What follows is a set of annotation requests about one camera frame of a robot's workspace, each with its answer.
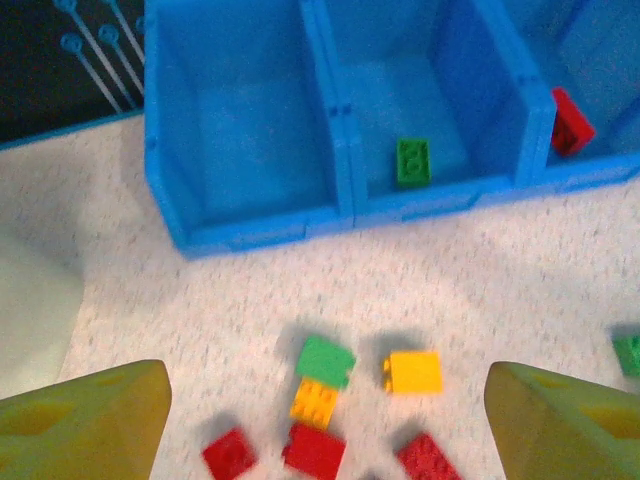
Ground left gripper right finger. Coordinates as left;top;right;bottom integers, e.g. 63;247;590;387
487;360;640;480

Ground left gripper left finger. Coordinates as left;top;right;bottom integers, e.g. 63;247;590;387
0;358;173;480

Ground green long lego brick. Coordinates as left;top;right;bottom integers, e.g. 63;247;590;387
612;333;640;379

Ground red lego brick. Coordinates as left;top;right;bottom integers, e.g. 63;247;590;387
549;87;597;157
202;427;260;480
396;432;464;480
281;422;347;480

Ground yellow square lego brick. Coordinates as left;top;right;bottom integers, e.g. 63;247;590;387
382;350;444;396

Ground small yellow lego brick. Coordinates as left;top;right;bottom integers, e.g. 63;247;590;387
288;378;340;432

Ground blue three-compartment bin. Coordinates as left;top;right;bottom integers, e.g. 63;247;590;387
143;0;640;260

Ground blue table edge trim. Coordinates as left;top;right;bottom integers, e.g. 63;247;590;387
0;107;146;151

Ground green two-stud brick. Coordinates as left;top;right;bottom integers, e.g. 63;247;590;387
395;137;433;190

